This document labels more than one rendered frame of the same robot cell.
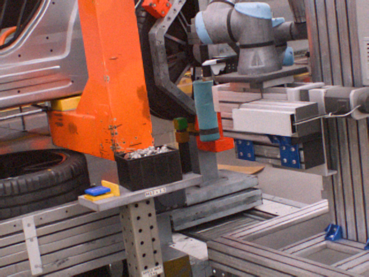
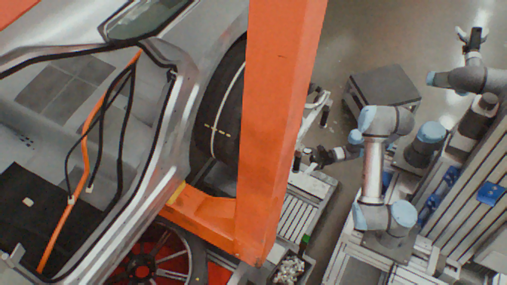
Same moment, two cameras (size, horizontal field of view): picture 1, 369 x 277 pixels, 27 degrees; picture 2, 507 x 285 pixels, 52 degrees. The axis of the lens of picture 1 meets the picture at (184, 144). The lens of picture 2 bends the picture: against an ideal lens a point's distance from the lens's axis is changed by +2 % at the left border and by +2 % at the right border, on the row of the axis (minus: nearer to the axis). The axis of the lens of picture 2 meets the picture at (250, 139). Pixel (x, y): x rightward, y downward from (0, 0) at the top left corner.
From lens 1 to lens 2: 292 cm
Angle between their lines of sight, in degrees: 51
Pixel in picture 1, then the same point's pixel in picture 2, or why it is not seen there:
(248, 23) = (404, 229)
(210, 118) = not seen: hidden behind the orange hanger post
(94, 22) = (262, 218)
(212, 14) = (373, 219)
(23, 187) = not seen: outside the picture
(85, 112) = (211, 223)
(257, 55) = (401, 240)
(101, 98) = (249, 242)
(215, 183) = not seen: hidden behind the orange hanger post
